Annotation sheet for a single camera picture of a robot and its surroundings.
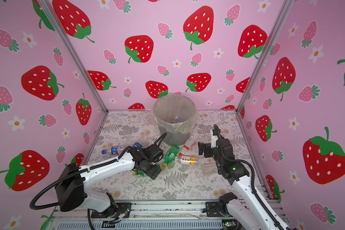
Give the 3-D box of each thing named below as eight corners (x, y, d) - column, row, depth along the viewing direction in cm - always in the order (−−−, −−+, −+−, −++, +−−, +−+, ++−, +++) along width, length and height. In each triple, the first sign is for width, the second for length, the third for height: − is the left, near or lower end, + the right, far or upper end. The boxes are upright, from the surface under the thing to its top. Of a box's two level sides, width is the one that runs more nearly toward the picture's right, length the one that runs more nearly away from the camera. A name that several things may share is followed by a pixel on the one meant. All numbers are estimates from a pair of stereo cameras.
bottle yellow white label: (175, 166, 91) (175, 162, 87) (175, 159, 94) (175, 155, 90) (196, 166, 91) (197, 162, 87) (195, 159, 94) (196, 155, 90)
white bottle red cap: (177, 153, 96) (177, 150, 93) (192, 133, 107) (193, 130, 103) (183, 157, 95) (183, 154, 91) (198, 136, 105) (198, 133, 102)
